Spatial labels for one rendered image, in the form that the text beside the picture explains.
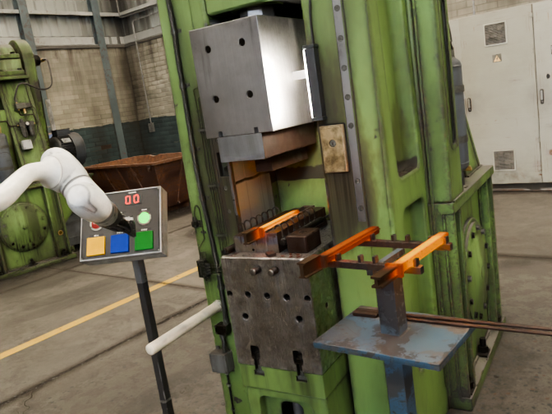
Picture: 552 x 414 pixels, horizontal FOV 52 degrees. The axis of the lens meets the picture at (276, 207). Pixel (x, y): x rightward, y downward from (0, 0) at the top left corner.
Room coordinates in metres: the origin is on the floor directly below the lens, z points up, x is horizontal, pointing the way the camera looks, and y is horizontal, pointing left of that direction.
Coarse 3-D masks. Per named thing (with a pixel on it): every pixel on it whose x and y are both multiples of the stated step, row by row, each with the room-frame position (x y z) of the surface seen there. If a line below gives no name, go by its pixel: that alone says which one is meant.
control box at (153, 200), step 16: (112, 192) 2.29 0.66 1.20; (128, 192) 2.27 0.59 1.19; (144, 192) 2.26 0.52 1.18; (160, 192) 2.25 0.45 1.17; (128, 208) 2.24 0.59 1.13; (144, 208) 2.23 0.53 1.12; (160, 208) 2.22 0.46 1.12; (144, 224) 2.19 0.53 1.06; (160, 224) 2.18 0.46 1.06; (80, 240) 2.21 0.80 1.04; (160, 240) 2.15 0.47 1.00; (80, 256) 2.18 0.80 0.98; (96, 256) 2.16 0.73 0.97; (112, 256) 2.15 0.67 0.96; (128, 256) 2.15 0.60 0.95; (144, 256) 2.17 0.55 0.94; (160, 256) 2.18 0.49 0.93
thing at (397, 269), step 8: (440, 232) 1.61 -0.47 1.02; (432, 240) 1.54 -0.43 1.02; (440, 240) 1.56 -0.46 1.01; (416, 248) 1.49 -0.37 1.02; (424, 248) 1.48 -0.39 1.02; (432, 248) 1.51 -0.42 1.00; (408, 256) 1.43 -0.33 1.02; (416, 256) 1.44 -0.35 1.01; (424, 256) 1.47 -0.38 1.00; (384, 264) 1.38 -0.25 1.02; (392, 264) 1.36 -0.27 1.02; (400, 264) 1.35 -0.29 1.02; (408, 264) 1.40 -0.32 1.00; (384, 272) 1.32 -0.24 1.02; (392, 272) 1.35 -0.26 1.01; (400, 272) 1.35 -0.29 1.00; (376, 280) 1.29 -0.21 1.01; (384, 280) 1.31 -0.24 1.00; (392, 280) 1.33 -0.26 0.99
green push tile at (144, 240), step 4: (136, 232) 2.17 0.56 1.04; (140, 232) 2.17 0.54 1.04; (144, 232) 2.17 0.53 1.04; (148, 232) 2.17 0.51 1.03; (152, 232) 2.16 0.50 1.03; (136, 236) 2.17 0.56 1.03; (140, 236) 2.16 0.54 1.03; (144, 236) 2.16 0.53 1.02; (148, 236) 2.16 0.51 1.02; (152, 236) 2.16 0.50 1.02; (136, 240) 2.16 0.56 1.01; (140, 240) 2.16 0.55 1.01; (144, 240) 2.15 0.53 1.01; (148, 240) 2.15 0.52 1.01; (152, 240) 2.15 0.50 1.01; (136, 244) 2.15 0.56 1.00; (140, 244) 2.15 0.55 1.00; (144, 244) 2.15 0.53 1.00; (148, 244) 2.14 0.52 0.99; (152, 244) 2.14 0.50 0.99; (136, 248) 2.14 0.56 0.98; (140, 248) 2.14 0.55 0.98; (144, 248) 2.14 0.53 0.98; (148, 248) 2.13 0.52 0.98; (152, 248) 2.13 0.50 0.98
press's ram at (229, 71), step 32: (192, 32) 2.14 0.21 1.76; (224, 32) 2.07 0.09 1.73; (256, 32) 2.00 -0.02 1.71; (288, 32) 2.17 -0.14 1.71; (224, 64) 2.08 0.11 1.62; (256, 64) 2.01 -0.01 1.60; (288, 64) 2.15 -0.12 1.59; (224, 96) 2.09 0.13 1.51; (256, 96) 2.02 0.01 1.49; (288, 96) 2.12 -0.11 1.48; (224, 128) 2.10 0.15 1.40; (256, 128) 2.05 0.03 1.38
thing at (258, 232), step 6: (294, 210) 2.31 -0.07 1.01; (282, 216) 2.23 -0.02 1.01; (288, 216) 2.23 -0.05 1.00; (270, 222) 2.15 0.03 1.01; (276, 222) 2.15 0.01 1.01; (252, 228) 2.03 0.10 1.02; (258, 228) 2.04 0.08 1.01; (264, 228) 2.07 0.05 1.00; (246, 234) 1.97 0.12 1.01; (252, 234) 2.01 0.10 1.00; (258, 234) 2.04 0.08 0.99; (246, 240) 1.98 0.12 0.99; (252, 240) 2.01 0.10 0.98
